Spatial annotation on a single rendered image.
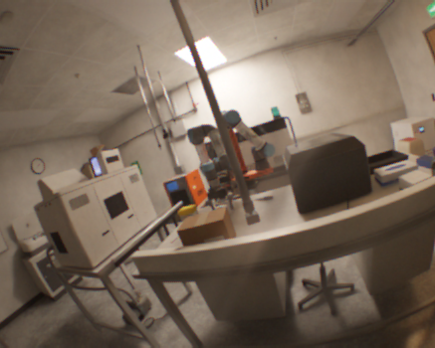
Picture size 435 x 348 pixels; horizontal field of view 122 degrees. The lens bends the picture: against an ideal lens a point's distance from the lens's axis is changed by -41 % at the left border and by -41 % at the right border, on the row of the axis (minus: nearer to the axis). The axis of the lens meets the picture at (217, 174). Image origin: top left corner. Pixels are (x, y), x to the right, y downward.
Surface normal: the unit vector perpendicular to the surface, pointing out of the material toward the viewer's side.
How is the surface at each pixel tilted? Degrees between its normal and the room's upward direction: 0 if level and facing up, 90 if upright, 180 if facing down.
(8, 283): 90
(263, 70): 90
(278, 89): 90
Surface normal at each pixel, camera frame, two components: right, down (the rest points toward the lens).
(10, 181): 0.91, -0.27
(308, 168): -0.26, 0.23
